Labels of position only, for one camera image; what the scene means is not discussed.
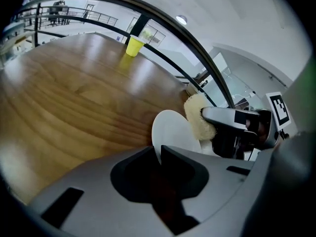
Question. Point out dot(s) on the cream scrub sponge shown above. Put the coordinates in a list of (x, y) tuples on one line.
[(196, 117)]

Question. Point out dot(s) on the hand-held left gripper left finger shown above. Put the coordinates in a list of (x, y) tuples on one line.
[(93, 181)]

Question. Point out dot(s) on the yellow cup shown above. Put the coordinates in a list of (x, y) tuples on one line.
[(133, 46)]

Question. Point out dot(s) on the white plate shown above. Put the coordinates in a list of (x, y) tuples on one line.
[(172, 130)]

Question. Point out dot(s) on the black curved railing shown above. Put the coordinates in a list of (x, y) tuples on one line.
[(187, 36)]

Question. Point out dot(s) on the round ceiling lamp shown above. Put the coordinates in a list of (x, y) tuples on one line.
[(182, 19)]

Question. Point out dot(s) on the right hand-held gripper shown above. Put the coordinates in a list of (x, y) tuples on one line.
[(267, 130)]

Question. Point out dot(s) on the grey metal balcony railing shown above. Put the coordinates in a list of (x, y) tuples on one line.
[(98, 16)]

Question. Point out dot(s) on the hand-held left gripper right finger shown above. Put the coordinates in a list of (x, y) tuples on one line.
[(217, 179)]

